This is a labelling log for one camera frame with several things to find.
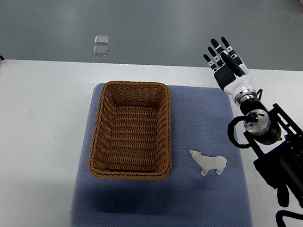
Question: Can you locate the upper metal floor plate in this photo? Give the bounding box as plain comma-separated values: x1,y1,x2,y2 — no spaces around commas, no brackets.
94,35,109,45

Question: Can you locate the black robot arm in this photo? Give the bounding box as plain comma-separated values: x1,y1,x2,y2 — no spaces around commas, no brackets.
203,37,303,227

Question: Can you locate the brown wicker basket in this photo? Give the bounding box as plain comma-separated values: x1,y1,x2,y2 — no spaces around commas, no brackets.
88,81,172,181

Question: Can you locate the white toy polar bear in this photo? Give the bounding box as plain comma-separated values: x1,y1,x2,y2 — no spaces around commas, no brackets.
189,150,227,176

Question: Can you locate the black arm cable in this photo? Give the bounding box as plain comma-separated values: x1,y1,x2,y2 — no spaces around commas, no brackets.
224,113,257,150

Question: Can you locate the blue-grey padded mat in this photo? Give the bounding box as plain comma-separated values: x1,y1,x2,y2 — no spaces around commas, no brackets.
71,84,252,227

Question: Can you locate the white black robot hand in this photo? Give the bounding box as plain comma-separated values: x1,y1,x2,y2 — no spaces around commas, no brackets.
203,37,256,105

